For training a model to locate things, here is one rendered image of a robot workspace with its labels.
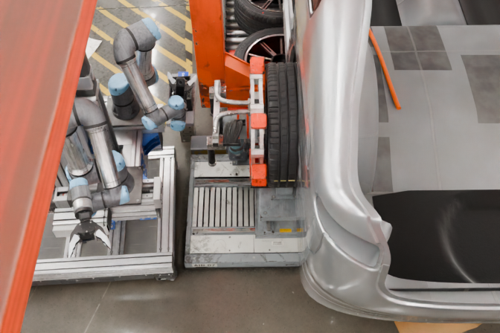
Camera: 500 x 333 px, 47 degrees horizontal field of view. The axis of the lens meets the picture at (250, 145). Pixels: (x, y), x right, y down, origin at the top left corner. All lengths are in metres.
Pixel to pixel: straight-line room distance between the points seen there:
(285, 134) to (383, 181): 0.52
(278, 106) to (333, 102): 0.72
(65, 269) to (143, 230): 0.48
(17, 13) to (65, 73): 0.06
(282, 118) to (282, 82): 0.19
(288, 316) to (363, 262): 1.45
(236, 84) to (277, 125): 0.78
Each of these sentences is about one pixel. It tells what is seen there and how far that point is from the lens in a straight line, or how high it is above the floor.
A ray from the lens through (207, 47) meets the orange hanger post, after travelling 3.18.
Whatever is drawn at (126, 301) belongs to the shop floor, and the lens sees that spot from 3.53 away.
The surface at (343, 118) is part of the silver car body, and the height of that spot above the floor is 1.70.
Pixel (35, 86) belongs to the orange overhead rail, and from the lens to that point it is 0.31.
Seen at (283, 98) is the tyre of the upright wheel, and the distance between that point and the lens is 2.73.
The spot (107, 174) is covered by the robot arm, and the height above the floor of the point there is 1.22.
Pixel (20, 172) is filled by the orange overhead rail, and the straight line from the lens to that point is 0.28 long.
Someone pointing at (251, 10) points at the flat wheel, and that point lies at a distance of 4.22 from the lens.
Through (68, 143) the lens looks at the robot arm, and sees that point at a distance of 2.55.
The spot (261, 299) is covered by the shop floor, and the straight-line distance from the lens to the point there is 3.45.
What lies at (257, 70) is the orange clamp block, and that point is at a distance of 2.97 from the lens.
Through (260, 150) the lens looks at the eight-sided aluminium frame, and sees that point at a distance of 2.77.
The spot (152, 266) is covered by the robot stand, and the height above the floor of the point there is 0.23.
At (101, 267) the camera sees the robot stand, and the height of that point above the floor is 0.21.
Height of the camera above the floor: 3.21
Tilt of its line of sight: 53 degrees down
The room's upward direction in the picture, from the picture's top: 1 degrees counter-clockwise
